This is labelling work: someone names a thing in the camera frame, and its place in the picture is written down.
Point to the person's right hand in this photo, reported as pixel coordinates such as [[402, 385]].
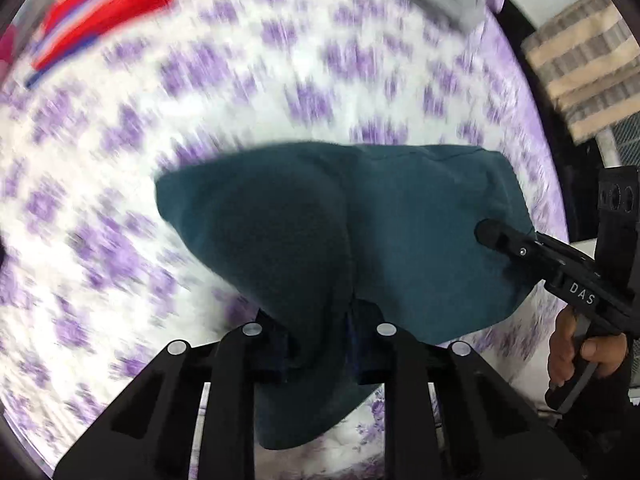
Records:
[[561, 350]]

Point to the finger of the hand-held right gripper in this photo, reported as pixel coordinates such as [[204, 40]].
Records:
[[505, 240]]

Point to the grey mesh panel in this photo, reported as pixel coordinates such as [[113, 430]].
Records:
[[627, 140]]

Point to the person's right forearm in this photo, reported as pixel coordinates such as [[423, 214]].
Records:
[[607, 410]]

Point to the beige striped cloth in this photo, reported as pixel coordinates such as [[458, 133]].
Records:
[[575, 60]]

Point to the magenta cloth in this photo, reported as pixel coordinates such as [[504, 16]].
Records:
[[7, 47]]

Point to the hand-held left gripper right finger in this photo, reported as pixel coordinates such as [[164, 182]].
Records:
[[400, 360]]

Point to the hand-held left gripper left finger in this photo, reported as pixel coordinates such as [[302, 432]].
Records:
[[240, 355]]

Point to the purple floral bedsheet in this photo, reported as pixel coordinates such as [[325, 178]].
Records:
[[100, 185]]

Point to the teal pants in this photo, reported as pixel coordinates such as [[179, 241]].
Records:
[[400, 210]]

